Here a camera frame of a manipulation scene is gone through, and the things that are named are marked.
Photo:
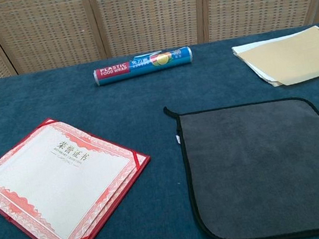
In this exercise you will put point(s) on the red certificate folder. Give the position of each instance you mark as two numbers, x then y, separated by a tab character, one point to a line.
110	211

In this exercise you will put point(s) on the blue tablecloth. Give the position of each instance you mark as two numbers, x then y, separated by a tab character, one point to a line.
133	105

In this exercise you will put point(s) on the white paper sheets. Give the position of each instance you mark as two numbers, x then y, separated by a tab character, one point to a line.
242	49

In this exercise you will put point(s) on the grey and green cloth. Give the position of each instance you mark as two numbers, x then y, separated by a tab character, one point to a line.
258	156

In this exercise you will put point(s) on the white certificate sheet red border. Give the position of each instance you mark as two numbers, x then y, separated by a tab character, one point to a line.
58	185

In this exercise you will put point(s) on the plastic food wrap roll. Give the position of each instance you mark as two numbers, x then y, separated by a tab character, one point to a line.
142	65

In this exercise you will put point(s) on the tan spiral notebook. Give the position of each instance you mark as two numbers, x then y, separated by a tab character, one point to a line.
289	61

